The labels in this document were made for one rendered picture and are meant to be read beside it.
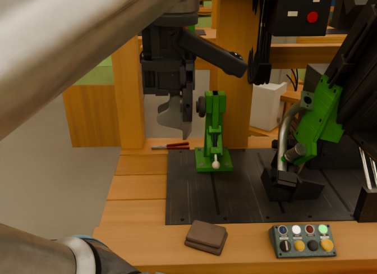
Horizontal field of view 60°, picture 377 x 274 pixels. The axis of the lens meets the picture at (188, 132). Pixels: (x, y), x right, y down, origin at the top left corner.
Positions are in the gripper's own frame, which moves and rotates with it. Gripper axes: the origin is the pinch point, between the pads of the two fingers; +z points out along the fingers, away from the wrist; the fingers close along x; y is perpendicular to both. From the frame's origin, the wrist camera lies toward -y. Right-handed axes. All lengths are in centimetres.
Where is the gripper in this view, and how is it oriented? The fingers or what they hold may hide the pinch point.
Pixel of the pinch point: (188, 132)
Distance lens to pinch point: 57.9
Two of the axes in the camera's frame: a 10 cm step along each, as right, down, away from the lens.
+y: -10.0, 0.2, -0.3
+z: 0.0, 8.9, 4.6
